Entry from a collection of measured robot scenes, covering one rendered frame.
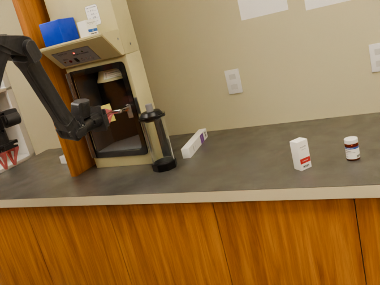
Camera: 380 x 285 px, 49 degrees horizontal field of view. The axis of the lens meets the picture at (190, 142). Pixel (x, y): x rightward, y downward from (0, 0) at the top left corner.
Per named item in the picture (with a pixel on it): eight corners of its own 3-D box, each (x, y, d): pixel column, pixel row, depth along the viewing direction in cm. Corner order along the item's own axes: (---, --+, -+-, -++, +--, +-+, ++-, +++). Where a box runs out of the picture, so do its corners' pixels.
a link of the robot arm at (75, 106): (57, 135, 153) (77, 139, 150) (54, 106, 149) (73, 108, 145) (79, 125, 163) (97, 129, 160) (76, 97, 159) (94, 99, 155)
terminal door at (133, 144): (94, 158, 193) (67, 72, 182) (149, 154, 178) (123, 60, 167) (93, 158, 192) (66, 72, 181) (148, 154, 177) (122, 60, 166)
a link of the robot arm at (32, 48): (-6, 44, 123) (22, 47, 119) (6, 33, 126) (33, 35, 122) (58, 140, 155) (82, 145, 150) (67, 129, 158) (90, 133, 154)
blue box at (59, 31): (61, 43, 177) (55, 22, 175) (80, 39, 173) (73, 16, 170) (45, 47, 169) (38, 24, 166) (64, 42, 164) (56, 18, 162)
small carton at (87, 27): (90, 36, 168) (85, 21, 166) (99, 34, 165) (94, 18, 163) (81, 38, 164) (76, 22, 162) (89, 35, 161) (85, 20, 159)
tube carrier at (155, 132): (167, 158, 178) (154, 110, 173) (182, 161, 170) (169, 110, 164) (146, 168, 172) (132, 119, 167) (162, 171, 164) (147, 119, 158)
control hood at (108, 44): (64, 68, 182) (57, 44, 179) (125, 54, 167) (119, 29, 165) (46, 73, 172) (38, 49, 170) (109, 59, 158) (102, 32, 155)
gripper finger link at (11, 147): (25, 162, 171) (17, 140, 169) (11, 169, 165) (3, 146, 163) (13, 163, 175) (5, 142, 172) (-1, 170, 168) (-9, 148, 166)
